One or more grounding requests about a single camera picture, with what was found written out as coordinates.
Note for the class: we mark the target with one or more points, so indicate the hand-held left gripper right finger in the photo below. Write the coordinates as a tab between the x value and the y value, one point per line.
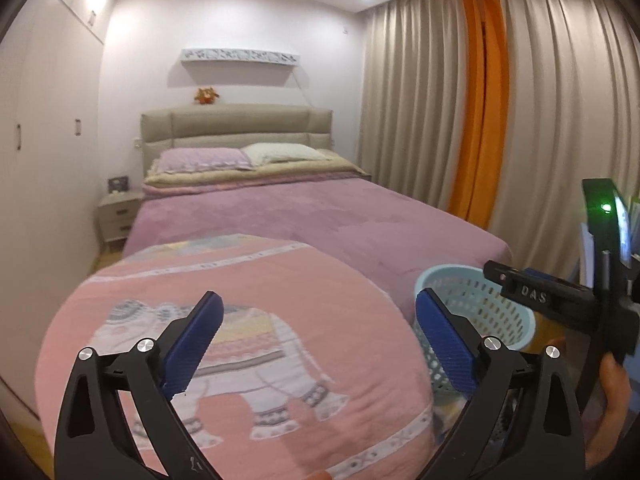
447	345

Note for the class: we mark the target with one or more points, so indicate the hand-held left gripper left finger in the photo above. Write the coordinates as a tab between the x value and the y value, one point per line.
192	345

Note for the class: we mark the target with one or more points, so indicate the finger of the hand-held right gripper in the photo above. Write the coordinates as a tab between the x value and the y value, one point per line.
545	300
530	272

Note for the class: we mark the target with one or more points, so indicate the light blue plastic basket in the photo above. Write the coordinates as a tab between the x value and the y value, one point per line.
480	305

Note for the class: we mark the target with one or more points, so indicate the person's right hand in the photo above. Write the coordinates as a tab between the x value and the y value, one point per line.
614	395

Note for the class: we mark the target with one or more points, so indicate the pink elephant blanket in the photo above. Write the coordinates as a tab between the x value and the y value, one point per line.
280	290

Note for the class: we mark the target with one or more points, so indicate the beige nightstand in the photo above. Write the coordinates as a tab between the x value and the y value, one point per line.
117	217

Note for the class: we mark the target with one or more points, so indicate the purple bed blanket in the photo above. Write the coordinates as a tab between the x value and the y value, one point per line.
350	215

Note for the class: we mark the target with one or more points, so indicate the orange curtain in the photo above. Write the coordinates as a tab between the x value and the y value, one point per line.
477	110

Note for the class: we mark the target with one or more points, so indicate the beige curtain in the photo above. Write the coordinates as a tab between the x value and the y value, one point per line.
565	100

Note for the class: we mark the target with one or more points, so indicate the purple pillow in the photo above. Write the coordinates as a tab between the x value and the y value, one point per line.
205	159

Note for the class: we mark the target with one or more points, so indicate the white pillow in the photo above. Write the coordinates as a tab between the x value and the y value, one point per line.
285	152

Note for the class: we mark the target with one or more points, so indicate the beige bed headboard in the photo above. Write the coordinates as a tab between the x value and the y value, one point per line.
235	122

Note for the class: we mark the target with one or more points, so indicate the white wardrobe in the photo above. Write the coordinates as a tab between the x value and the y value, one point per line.
45	160

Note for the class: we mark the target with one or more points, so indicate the orange plush toy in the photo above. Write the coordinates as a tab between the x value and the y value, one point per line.
206	96

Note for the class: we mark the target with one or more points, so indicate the black picture frame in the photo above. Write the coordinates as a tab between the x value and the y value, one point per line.
118	184

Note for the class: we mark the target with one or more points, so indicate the white carved wall shelf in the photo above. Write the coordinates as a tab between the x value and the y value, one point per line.
240	56

